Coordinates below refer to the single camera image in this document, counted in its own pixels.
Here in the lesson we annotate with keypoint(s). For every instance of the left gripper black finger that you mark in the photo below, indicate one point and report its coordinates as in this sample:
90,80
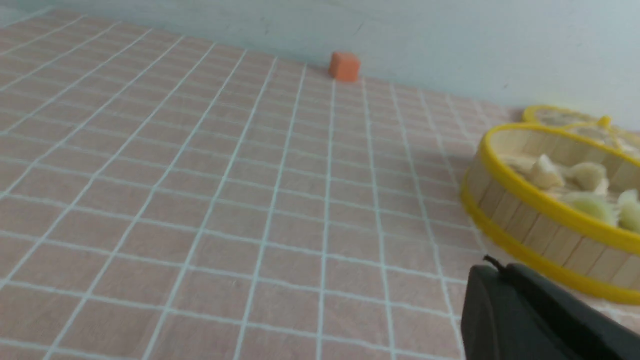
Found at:
511,312

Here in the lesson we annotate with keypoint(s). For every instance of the green tinted dumpling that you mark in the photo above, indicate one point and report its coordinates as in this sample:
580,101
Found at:
592,205

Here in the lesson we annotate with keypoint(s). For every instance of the white pleated dumpling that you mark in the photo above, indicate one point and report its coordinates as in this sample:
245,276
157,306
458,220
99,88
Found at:
590,177

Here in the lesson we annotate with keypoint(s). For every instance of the pale green dumpling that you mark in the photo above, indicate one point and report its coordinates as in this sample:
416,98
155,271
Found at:
629,211

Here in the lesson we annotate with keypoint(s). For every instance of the bamboo steamer tray yellow rim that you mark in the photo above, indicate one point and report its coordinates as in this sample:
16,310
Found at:
536,228

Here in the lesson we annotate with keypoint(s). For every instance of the bamboo steamer lid yellow rim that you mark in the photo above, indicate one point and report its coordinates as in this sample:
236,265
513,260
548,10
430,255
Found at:
600,130

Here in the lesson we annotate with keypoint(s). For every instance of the orange foam cube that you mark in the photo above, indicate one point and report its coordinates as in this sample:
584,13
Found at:
345,67

